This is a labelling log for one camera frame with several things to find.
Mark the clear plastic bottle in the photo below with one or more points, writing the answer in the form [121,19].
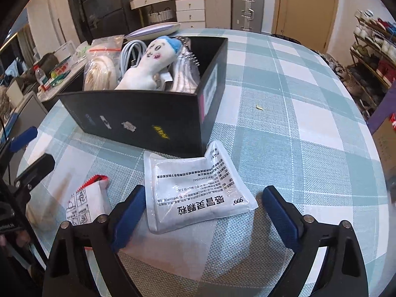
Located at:
[41,79]

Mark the silver suitcase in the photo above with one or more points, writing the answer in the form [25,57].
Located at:
[247,9]

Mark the black cardboard box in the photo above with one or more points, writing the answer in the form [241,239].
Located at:
[139,117]

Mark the white woven basket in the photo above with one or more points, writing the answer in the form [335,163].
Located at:
[161,17]

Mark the white oval plate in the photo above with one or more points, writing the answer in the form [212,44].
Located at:
[151,31]

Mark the beige door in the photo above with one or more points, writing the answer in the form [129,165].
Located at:
[306,6]

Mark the clear bag of cream cloth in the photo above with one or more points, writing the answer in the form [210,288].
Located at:
[99,71]

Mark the shoe rack with shoes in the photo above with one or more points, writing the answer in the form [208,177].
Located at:
[376,65]

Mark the grey side cabinet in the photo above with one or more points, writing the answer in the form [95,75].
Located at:
[27,105]

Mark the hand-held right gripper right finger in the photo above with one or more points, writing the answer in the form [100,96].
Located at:
[283,219]

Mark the brown cardboard box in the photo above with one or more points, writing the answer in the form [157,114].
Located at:
[386,142]

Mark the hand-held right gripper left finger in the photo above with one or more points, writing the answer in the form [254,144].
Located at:
[128,222]

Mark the person's left hand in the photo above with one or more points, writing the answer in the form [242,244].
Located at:
[22,238]

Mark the purple bag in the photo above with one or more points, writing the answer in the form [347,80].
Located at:
[382,117]

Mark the white medicine sachet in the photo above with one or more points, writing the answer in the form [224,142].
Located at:
[198,191]

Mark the grey refrigerator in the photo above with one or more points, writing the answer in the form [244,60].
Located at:
[105,9]

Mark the wooden shoe rack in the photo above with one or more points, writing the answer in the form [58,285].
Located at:
[359,55]

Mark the white desk with drawers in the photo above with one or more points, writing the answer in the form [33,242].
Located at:
[188,6]

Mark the teal checkered tablecloth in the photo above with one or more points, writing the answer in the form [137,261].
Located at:
[294,161]

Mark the white plush toy blue hair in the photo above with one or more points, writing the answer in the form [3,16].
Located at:
[139,71]

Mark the red and white packet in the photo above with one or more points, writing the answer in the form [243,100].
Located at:
[86,201]

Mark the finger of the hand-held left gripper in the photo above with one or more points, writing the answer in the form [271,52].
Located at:
[23,139]
[35,168]

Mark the beige suitcase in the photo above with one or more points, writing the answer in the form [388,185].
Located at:
[216,6]

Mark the green tissue pack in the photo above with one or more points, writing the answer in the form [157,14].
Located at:
[83,50]

